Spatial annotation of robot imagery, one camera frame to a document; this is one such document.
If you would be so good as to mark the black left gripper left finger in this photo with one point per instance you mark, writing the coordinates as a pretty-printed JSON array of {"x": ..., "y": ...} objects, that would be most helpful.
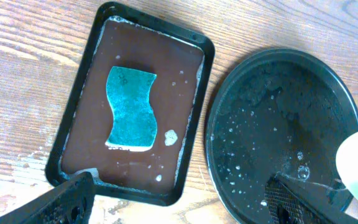
[{"x": 69, "y": 202}]

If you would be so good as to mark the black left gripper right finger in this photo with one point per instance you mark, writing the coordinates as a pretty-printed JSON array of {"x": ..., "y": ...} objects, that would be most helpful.
[{"x": 289, "y": 203}]

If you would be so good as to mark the green and yellow sponge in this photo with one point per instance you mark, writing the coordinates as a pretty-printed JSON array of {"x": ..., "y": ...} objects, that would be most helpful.
[{"x": 134, "y": 125}]

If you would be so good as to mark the round black tray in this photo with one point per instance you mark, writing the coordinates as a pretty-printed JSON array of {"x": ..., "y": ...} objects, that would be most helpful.
[{"x": 280, "y": 111}]

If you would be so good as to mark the black rectangular water tray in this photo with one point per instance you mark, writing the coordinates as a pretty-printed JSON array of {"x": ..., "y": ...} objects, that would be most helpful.
[{"x": 181, "y": 59}]

